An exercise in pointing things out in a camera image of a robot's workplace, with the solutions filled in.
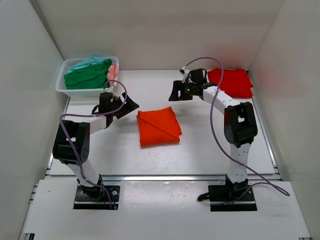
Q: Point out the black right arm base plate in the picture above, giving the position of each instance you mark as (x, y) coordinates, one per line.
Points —
(225, 197)

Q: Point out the aluminium table rail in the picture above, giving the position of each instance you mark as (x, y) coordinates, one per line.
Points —
(115, 152)

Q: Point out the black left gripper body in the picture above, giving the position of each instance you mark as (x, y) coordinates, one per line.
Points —
(117, 102)

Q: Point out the pink t shirt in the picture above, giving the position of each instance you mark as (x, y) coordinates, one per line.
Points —
(112, 74)

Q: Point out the teal t shirt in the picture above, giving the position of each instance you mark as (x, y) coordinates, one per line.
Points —
(94, 60)

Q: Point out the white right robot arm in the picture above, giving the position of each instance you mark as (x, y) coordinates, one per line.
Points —
(239, 124)

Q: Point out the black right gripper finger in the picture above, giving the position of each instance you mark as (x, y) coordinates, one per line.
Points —
(178, 84)
(174, 96)

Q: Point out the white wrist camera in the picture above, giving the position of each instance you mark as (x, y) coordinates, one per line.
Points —
(185, 73)
(113, 88)

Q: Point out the folded red t shirt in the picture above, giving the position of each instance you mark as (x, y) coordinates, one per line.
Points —
(236, 83)

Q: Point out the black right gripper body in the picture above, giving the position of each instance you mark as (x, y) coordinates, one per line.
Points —
(190, 88)

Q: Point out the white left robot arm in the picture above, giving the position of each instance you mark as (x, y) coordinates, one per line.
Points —
(72, 142)

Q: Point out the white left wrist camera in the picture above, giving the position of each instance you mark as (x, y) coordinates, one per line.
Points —
(113, 88)

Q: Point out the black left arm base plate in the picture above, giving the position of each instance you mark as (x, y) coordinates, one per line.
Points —
(100, 200)

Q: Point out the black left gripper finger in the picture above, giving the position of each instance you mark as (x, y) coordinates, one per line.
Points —
(129, 105)
(122, 112)

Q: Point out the white plastic laundry basket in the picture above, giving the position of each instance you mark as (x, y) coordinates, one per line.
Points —
(60, 83)

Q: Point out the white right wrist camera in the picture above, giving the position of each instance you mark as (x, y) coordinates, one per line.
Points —
(185, 73)

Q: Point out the orange t shirt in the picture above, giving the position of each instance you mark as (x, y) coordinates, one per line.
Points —
(158, 127)

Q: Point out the green t shirt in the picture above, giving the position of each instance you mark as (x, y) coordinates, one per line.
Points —
(89, 77)

